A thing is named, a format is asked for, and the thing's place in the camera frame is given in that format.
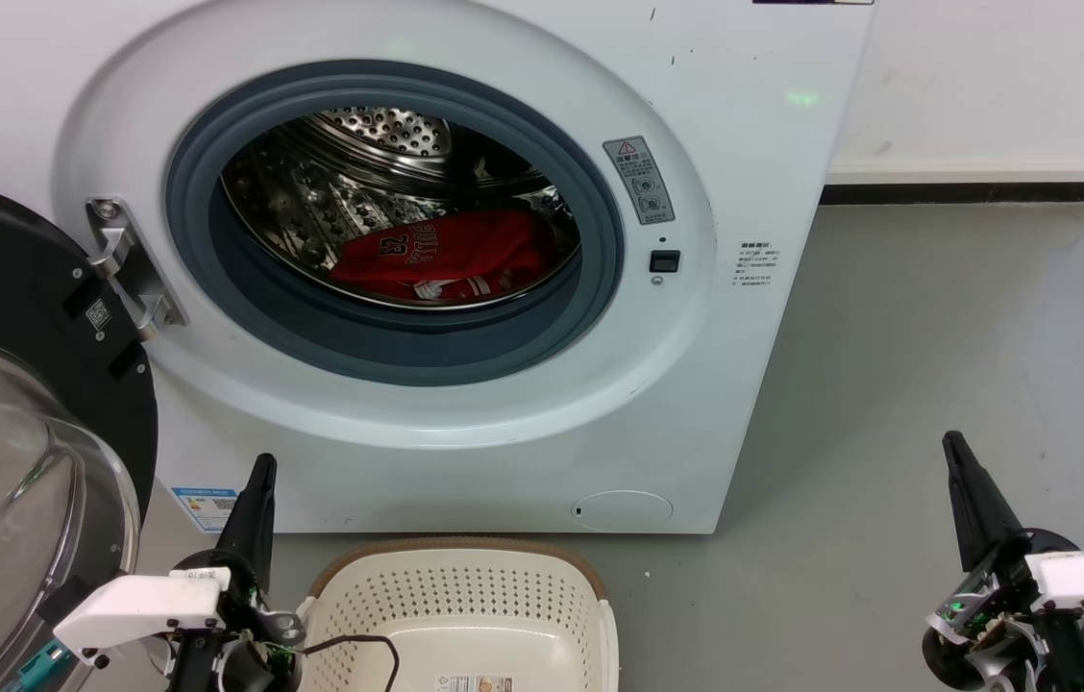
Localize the cream perforated laundry basket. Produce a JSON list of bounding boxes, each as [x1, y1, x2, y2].
[[297, 536, 620, 692]]

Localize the small printed text sticker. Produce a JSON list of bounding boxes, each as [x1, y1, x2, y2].
[[734, 240, 779, 289]]

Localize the grey rubber door gasket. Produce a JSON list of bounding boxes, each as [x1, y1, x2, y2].
[[165, 60, 626, 387]]

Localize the silver door hinge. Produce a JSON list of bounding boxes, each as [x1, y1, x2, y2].
[[86, 197, 189, 342]]

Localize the round white filter cover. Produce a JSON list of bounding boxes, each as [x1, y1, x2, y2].
[[571, 490, 675, 532]]

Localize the grey warning label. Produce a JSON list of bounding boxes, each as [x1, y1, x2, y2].
[[603, 136, 676, 227]]

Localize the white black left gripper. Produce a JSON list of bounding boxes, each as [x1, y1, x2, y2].
[[52, 454, 308, 692]]

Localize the white front-load washing machine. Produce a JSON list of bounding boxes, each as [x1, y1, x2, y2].
[[0, 0, 877, 535]]

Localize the blue white energy label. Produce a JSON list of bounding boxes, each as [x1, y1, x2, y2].
[[170, 485, 240, 534]]

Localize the red basketball jersey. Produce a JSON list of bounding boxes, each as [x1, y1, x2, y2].
[[329, 209, 559, 303]]

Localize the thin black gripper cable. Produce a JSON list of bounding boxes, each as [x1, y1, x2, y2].
[[297, 633, 401, 692]]

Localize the washing machine glass door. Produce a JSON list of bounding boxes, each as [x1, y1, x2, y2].
[[0, 173, 160, 692]]

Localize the black baseboard strip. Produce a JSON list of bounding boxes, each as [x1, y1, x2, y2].
[[821, 182, 1084, 206]]

